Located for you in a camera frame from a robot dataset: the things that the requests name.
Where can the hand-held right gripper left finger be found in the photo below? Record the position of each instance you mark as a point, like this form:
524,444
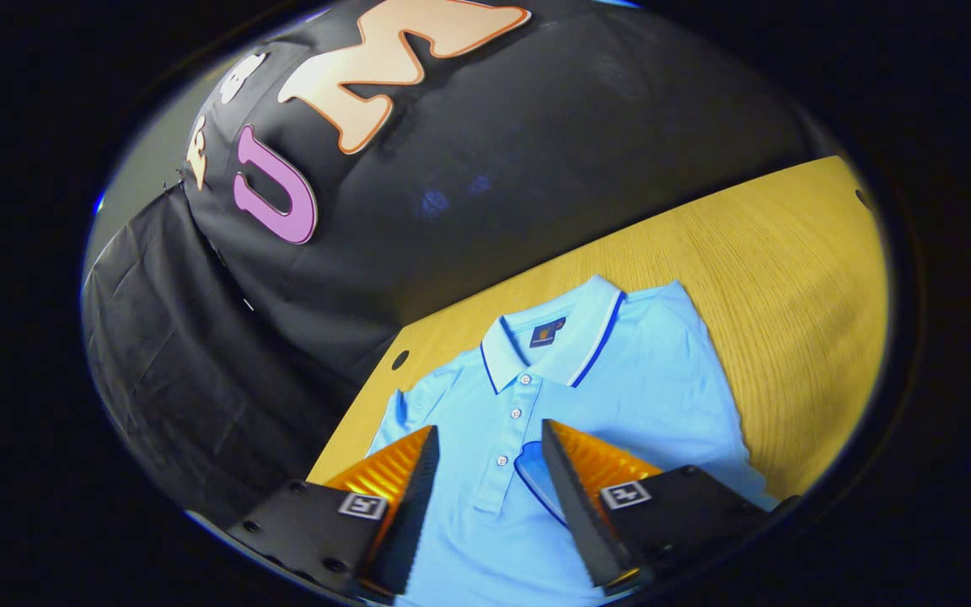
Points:
414,506

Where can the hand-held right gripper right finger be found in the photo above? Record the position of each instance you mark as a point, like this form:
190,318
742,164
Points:
574,506

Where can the light blue polo T-shirt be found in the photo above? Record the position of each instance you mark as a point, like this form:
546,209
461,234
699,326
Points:
646,379

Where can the black backdrop cloth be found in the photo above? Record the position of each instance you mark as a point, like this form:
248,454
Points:
494,126

